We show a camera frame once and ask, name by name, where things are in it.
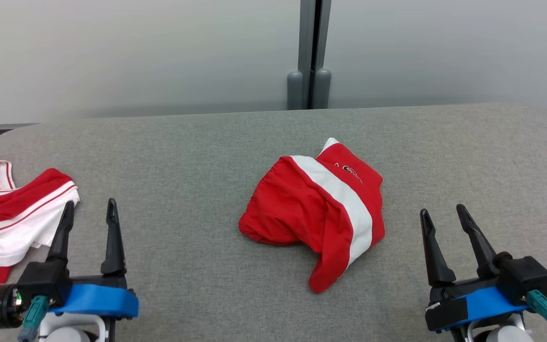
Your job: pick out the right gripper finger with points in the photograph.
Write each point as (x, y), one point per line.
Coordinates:
(480, 247)
(435, 256)

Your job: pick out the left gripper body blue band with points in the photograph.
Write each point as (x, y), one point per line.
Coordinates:
(93, 299)

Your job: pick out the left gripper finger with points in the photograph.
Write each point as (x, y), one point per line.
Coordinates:
(113, 242)
(61, 235)

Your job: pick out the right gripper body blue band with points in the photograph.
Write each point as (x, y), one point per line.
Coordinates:
(487, 301)

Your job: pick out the red shorts white stripe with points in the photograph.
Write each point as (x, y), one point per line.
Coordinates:
(292, 209)

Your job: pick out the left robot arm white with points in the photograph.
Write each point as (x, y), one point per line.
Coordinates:
(64, 320)

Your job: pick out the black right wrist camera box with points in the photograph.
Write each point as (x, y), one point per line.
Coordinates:
(525, 275)

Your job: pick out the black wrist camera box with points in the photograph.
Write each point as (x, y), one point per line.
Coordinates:
(43, 280)
(525, 275)

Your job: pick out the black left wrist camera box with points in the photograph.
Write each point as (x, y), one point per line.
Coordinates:
(43, 280)

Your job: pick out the grey cylindrical post foot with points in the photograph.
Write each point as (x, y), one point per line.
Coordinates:
(322, 88)
(295, 90)

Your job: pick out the grey metal partition post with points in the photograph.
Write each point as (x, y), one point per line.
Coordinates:
(306, 38)

